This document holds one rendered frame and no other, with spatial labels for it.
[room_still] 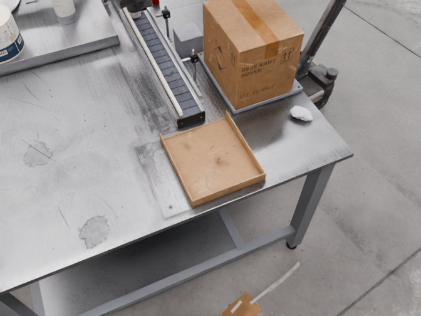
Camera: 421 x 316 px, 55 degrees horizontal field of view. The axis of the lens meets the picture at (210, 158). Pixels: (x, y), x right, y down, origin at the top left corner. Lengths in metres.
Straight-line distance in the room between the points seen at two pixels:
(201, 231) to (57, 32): 1.08
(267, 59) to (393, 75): 1.87
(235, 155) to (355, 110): 1.55
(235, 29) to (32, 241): 0.93
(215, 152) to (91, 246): 0.51
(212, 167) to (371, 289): 1.15
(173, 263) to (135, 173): 0.62
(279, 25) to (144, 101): 0.57
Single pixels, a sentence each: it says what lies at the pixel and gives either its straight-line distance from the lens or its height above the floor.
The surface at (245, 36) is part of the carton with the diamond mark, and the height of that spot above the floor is 1.12.
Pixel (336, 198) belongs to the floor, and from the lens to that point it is 2.36.
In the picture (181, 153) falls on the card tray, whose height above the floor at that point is 0.83.
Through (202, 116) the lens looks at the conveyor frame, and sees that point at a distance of 1.47.
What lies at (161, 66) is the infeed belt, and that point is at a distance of 1.64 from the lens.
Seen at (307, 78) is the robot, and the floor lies 0.24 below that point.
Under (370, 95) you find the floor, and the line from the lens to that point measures 2.95.
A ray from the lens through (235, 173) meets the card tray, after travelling 1.34.
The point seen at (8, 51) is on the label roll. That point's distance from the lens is 1.81.
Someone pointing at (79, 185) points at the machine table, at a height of 0.83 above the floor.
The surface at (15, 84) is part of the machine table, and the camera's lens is 1.79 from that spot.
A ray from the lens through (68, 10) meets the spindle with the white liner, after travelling 1.91.
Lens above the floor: 1.95
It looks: 54 degrees down
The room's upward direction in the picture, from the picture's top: straight up
